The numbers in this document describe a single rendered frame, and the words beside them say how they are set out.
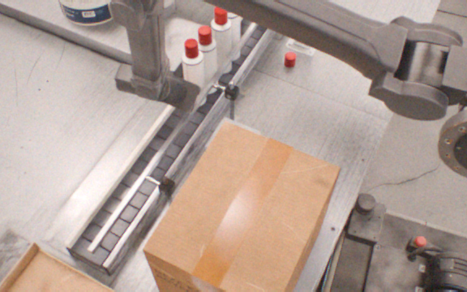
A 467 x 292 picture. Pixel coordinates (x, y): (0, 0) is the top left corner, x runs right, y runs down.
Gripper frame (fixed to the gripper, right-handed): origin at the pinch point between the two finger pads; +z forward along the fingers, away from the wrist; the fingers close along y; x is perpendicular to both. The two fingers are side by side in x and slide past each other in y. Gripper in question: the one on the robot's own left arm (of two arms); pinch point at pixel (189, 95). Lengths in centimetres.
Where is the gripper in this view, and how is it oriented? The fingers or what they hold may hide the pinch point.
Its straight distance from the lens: 126.6
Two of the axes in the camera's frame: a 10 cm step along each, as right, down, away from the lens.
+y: -8.9, -3.9, 2.3
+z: 2.5, -0.1, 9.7
